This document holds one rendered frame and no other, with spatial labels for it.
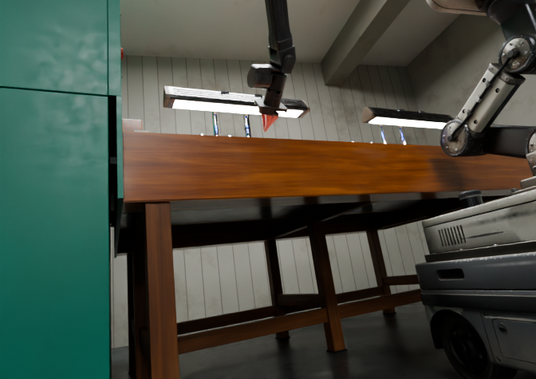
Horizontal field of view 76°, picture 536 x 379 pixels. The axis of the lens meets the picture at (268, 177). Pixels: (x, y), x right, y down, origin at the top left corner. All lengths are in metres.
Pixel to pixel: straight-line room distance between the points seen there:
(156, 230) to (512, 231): 0.86
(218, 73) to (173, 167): 2.86
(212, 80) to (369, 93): 1.80
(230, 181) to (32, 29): 0.60
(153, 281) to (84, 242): 0.17
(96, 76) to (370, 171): 0.86
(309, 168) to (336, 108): 2.88
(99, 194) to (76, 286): 0.19
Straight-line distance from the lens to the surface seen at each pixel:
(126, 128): 1.08
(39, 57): 1.00
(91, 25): 1.05
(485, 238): 1.07
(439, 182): 1.42
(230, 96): 1.43
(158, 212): 0.89
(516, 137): 1.27
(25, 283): 0.83
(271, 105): 1.15
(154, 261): 0.87
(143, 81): 3.63
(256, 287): 3.13
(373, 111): 1.79
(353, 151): 1.19
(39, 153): 0.89
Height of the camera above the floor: 0.37
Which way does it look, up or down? 16 degrees up
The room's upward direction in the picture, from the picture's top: 8 degrees counter-clockwise
